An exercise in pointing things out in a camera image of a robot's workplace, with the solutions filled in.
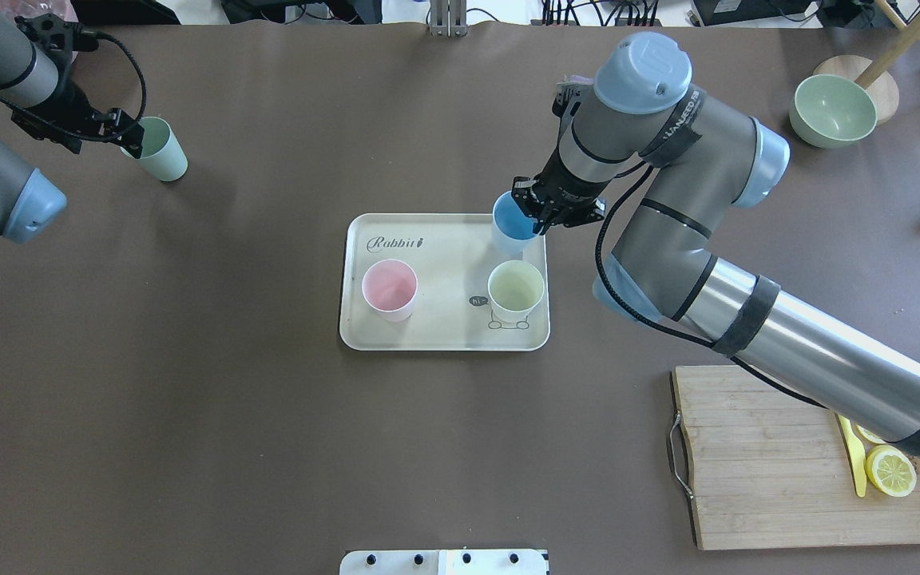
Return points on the green plastic cup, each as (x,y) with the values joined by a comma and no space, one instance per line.
(162,155)

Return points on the wooden cutting board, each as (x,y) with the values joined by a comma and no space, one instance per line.
(765,471)

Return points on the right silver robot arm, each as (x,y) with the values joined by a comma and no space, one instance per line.
(807,269)

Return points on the wooden mug tree stand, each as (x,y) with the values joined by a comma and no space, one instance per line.
(873,76)

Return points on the pink bowl with ice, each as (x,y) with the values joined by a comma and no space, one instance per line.
(11,9)

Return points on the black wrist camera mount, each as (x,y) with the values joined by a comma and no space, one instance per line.
(56,36)
(567,92)

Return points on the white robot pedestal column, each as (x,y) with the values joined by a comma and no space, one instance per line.
(446,561)

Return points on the blue plastic cup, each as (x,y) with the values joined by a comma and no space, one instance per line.
(512,230)

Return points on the cream plastic cup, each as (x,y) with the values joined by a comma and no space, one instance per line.
(515,289)

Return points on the green bowl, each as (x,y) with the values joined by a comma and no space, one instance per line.
(829,112)

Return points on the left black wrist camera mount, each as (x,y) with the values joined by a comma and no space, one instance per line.
(56,36)

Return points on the aluminium frame post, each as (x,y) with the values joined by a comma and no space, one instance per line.
(448,19)

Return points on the cream rabbit tray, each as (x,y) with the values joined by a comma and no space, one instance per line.
(452,256)

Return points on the lemon half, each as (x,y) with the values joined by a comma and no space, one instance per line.
(890,471)
(867,435)

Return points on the lemon half right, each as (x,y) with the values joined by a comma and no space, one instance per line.
(890,471)

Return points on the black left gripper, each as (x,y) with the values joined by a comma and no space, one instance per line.
(69,105)

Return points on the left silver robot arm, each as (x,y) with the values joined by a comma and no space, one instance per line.
(36,84)

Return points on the yellow plastic knife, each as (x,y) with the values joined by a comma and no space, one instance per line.
(856,454)

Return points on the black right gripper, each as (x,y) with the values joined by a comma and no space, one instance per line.
(568,187)

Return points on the pink plastic cup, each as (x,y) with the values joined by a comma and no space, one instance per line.
(390,288)

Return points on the lemon half left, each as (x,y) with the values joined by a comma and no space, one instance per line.
(867,435)

